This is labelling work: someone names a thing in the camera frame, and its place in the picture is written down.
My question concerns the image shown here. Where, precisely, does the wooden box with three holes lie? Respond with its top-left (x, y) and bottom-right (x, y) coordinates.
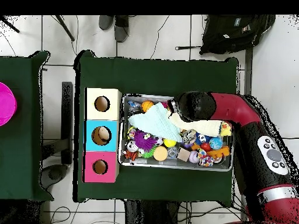
top-left (82, 87), bottom-right (123, 184)

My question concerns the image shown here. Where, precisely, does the grey metal rail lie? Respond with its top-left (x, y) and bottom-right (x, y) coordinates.
top-left (243, 47), bottom-right (253, 95)

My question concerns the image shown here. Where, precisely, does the blue green globe ball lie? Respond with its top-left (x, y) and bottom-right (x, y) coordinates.
top-left (208, 136), bottom-right (224, 151)

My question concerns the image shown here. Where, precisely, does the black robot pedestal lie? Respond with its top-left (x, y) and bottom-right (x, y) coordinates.
top-left (123, 199), bottom-right (182, 224)

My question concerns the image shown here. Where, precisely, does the black tripod leg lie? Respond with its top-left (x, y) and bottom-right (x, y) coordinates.
top-left (0, 15), bottom-right (20, 33)
top-left (54, 15), bottom-right (75, 42)

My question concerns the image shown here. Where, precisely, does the purple spiky monster toy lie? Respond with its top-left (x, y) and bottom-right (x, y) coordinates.
top-left (133, 129), bottom-right (158, 152)

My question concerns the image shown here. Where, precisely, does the wooden cube block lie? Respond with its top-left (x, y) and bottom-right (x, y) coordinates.
top-left (176, 147), bottom-right (191, 162)

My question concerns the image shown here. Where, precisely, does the mint waffle cloth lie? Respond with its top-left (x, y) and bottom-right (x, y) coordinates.
top-left (127, 101), bottom-right (183, 143)

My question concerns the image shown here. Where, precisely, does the pink plastic bowl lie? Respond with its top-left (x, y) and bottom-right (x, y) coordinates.
top-left (0, 81), bottom-right (18, 127)

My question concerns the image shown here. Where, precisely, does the orange toy basketball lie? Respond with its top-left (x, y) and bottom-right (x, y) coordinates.
top-left (141, 100), bottom-right (155, 113)

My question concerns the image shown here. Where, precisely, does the round orange sponge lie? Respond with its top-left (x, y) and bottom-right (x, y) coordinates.
top-left (153, 145), bottom-right (168, 162)

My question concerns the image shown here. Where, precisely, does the polka dot fabric toy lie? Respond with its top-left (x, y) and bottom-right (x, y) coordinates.
top-left (197, 149), bottom-right (215, 167)

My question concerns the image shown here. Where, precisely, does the dark green tablecloth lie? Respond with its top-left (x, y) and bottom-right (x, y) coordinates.
top-left (72, 50), bottom-right (239, 203)
top-left (0, 50), bottom-right (54, 201)

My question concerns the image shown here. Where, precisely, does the black panel on stand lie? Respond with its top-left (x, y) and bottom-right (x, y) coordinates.
top-left (39, 81), bottom-right (74, 190)

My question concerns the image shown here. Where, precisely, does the black backpack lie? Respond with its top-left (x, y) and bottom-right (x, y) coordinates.
top-left (175, 15), bottom-right (276, 55)

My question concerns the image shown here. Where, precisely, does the white toy baseball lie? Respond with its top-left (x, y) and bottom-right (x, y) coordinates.
top-left (188, 150), bottom-right (200, 164)

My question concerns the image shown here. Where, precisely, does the cream waffle cloth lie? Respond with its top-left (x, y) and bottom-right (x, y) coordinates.
top-left (168, 110), bottom-right (222, 138)

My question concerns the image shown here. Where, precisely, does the yellow duck plush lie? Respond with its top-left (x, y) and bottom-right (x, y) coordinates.
top-left (219, 121), bottom-right (232, 137)

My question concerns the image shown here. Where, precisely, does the silver mesh bin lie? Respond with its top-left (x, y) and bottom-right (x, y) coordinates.
top-left (118, 93), bottom-right (234, 172)

